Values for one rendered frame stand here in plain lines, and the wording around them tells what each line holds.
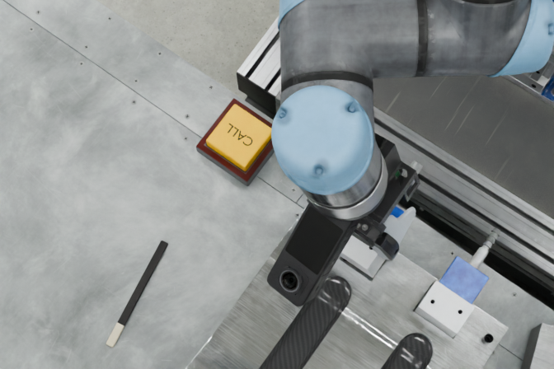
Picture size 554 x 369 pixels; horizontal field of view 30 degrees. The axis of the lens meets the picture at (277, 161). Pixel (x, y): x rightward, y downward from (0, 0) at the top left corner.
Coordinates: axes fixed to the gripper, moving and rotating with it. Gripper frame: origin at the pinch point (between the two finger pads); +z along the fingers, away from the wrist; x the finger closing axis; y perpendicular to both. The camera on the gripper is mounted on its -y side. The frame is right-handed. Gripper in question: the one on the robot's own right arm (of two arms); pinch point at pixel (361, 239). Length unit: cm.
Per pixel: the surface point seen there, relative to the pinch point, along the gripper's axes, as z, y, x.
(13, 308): 6.1, -29.6, 31.4
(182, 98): 10.8, 3.2, 31.7
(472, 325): 7.4, -0.5, -14.0
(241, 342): 3.1, -16.5, 5.2
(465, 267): 6.1, 4.3, -10.0
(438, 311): 4.0, -1.6, -10.5
